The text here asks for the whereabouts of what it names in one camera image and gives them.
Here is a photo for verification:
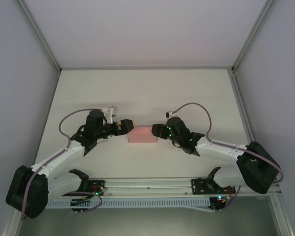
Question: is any pink paper box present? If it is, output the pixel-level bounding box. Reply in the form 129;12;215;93
127;125;159;145

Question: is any black connector board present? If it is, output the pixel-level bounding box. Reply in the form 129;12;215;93
209;195;228;212
70;198;86;215

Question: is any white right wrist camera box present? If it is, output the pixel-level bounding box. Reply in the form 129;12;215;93
165;110;179;120

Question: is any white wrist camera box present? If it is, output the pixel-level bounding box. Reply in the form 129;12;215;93
101;105;118;123
165;110;179;120

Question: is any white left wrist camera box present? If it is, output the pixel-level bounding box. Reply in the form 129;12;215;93
101;105;118;123

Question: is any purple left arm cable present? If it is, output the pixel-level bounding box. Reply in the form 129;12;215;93
21;108;104;219

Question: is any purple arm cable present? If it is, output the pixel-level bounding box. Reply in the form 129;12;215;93
21;108;104;219
172;102;285;212

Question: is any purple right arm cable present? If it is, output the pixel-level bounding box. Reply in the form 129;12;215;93
172;102;285;212

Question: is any aluminium mounting rail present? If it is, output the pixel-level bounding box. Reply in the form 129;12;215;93
14;175;281;197

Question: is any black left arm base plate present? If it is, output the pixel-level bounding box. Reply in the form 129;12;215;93
61;179;106;197

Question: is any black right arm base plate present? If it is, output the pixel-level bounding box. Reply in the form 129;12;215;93
191;178;236;196

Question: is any white slotted cable duct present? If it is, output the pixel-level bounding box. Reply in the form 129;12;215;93
45;198;211;209

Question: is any aluminium frame post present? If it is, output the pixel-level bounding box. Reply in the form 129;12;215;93
16;0;62;73
232;0;276;73

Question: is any aluminium frame leg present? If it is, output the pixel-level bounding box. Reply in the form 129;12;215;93
269;194;295;236
2;211;27;236

